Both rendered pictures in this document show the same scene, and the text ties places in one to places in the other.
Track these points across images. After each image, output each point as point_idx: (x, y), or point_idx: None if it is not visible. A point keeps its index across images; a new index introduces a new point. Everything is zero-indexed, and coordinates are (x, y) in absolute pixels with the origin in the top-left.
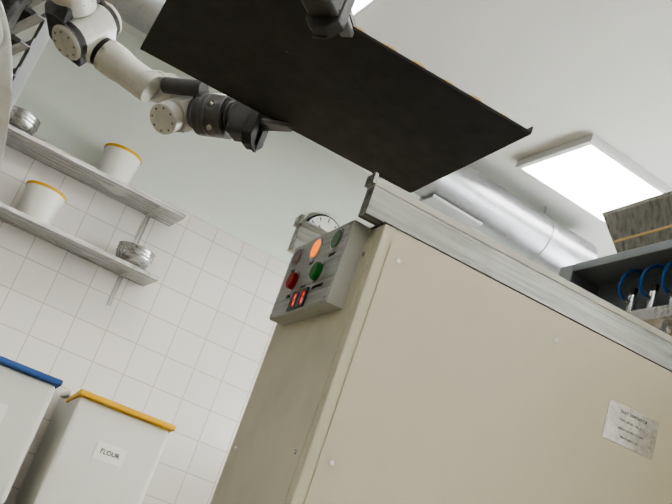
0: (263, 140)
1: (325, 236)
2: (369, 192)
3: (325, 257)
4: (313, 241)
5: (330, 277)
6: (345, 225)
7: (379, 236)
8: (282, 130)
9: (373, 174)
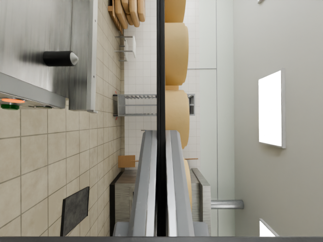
0: (57, 241)
1: (32, 102)
2: (85, 110)
3: (24, 104)
4: (9, 96)
5: (24, 108)
6: (56, 107)
7: (66, 100)
8: (140, 157)
9: (95, 113)
